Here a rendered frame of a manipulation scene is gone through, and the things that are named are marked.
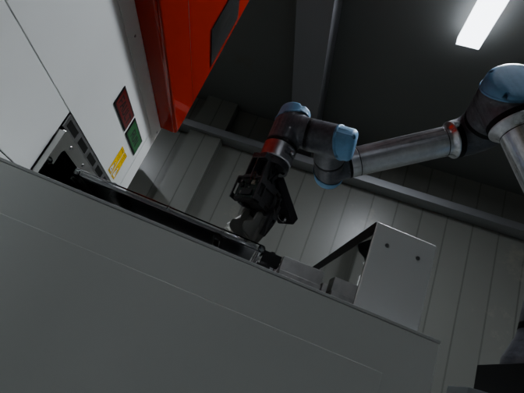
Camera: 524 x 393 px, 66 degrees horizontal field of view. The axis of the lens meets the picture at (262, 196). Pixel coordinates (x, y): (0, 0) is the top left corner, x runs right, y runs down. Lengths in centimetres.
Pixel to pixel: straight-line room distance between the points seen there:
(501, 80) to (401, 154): 25
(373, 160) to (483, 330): 254
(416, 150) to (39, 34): 81
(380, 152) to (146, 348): 73
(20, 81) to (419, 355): 62
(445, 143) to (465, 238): 251
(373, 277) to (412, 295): 6
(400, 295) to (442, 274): 280
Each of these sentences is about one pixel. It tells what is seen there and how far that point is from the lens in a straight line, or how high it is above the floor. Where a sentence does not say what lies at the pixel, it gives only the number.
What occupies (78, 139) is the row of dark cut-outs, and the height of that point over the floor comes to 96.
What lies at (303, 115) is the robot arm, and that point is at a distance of 92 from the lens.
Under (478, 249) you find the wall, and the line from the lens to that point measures 356.
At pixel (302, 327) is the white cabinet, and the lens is 49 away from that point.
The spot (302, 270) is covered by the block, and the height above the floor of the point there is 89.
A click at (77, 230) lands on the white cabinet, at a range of 51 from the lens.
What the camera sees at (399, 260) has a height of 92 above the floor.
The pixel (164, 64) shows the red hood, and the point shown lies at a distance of 97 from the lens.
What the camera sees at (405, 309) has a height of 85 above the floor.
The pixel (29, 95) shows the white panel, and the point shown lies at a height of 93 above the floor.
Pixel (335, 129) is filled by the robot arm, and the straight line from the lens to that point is 89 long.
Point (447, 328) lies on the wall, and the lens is 332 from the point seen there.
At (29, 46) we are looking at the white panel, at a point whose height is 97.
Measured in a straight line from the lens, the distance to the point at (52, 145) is 76.
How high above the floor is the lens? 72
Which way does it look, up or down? 21 degrees up
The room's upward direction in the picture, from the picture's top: 23 degrees clockwise
